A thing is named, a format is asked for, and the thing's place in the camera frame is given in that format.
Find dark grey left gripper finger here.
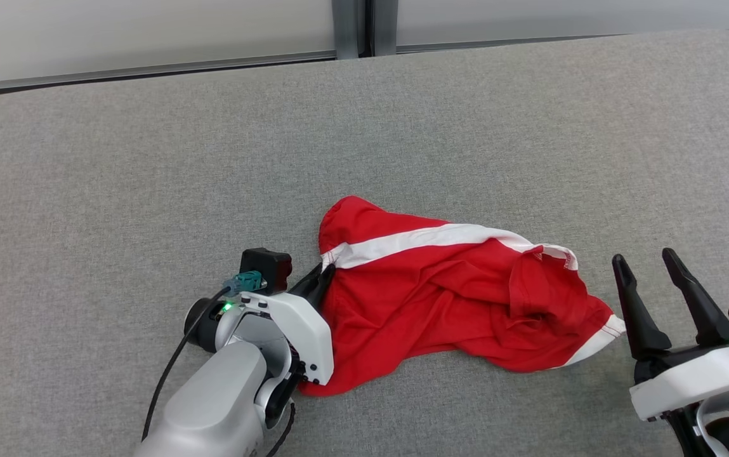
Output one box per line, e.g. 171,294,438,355
313,266,337,312
291,265,327,300

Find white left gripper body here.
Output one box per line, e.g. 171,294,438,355
236,291,335,388

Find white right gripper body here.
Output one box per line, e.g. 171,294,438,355
629,341,729,423

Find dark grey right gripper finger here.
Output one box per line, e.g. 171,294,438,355
662,247,729,348
612,253,673,362

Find red shorts with white band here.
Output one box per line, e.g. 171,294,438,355
299,195,627,398

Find teal left camera connector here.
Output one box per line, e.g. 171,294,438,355
223,270,267,296

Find grey partition post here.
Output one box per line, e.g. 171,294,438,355
331,0,366,60
373,0,399,56

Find grey partition base rail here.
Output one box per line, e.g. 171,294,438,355
396,27,729,54
0,51,338,95

